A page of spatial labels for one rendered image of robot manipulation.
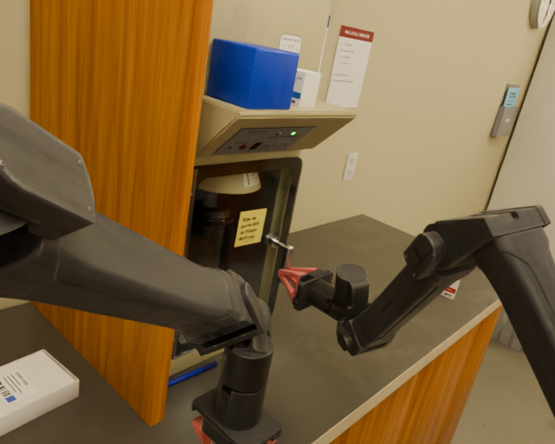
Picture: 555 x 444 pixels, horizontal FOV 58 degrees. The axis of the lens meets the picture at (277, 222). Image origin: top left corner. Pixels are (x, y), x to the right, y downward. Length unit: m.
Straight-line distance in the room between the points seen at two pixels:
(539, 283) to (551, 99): 3.22
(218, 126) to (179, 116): 0.08
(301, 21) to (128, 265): 0.74
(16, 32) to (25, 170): 0.95
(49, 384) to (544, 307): 0.81
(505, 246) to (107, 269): 0.39
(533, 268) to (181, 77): 0.49
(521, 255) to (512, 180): 3.26
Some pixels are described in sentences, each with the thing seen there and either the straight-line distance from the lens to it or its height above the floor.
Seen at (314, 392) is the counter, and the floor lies 0.94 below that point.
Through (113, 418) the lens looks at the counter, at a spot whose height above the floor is 0.94.
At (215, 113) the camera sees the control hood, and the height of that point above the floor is 1.49.
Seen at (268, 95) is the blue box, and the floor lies 1.53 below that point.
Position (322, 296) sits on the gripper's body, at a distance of 1.02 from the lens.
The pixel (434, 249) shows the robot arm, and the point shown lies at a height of 1.43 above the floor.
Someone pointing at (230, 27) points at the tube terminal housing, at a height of 1.62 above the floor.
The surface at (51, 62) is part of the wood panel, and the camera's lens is 1.06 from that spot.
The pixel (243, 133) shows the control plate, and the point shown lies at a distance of 0.82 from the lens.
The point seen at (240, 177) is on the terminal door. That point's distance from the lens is 0.95.
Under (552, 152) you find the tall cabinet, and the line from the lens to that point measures 3.74.
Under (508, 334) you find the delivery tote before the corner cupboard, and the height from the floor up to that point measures 0.09.
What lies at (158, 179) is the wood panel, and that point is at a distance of 0.79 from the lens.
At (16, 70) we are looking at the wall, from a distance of 1.17.
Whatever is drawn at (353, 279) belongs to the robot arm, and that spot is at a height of 1.23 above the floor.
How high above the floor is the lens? 1.63
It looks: 21 degrees down
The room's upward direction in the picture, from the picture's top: 11 degrees clockwise
